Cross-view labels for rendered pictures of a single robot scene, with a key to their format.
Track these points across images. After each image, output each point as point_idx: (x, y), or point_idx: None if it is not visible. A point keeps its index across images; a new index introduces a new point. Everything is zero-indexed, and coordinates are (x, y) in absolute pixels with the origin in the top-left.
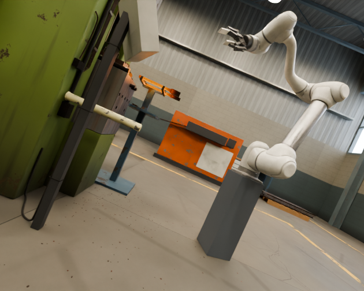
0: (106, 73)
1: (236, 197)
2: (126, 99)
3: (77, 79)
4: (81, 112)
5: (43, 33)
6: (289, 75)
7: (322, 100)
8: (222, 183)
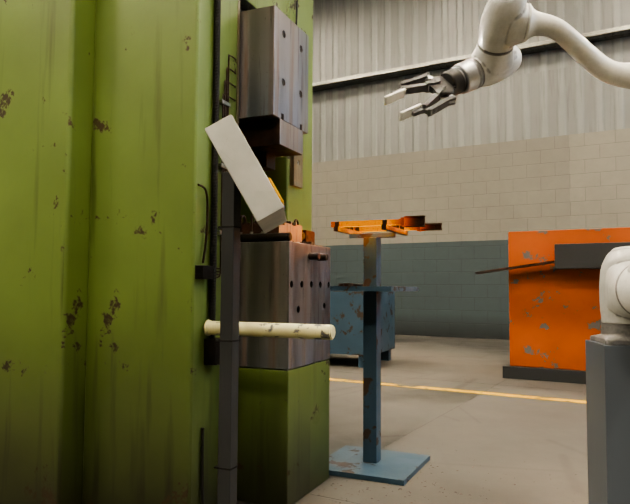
0: (233, 271)
1: (614, 401)
2: (318, 283)
3: (213, 295)
4: (222, 346)
5: (148, 253)
6: (604, 74)
7: None
8: (586, 380)
